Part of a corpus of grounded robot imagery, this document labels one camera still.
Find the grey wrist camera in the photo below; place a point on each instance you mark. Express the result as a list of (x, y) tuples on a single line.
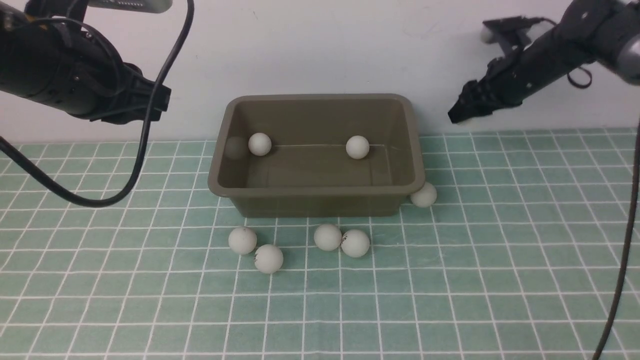
[(510, 33), (141, 6)]

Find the white ping-pong ball with logo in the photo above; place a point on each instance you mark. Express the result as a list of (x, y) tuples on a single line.
[(268, 259)]

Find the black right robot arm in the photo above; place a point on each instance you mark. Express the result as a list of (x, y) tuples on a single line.
[(603, 31)]

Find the olive plastic bin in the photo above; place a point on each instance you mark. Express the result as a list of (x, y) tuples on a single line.
[(307, 173)]

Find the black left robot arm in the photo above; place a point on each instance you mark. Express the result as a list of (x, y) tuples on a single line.
[(49, 58)]

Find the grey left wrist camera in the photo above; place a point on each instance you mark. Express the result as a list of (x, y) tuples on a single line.
[(141, 6)]

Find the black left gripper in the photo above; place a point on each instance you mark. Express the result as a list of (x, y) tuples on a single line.
[(115, 91)]

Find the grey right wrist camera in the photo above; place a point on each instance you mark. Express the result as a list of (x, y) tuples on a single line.
[(510, 33)]

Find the green checkered tablecloth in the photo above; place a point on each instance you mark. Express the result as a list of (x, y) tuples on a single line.
[(516, 260)]

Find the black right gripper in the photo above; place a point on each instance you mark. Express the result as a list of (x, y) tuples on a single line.
[(508, 81)]

